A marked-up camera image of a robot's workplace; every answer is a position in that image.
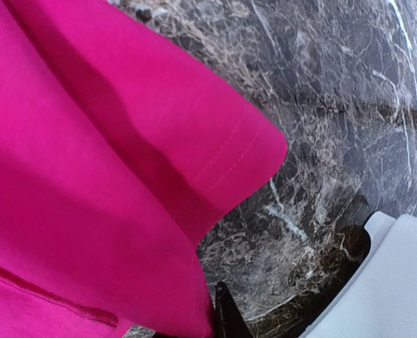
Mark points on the white plastic laundry bin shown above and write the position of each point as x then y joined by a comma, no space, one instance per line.
380,300

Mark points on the red garment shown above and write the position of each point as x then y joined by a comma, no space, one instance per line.
118,153

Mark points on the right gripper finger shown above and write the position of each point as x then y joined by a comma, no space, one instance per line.
229,321

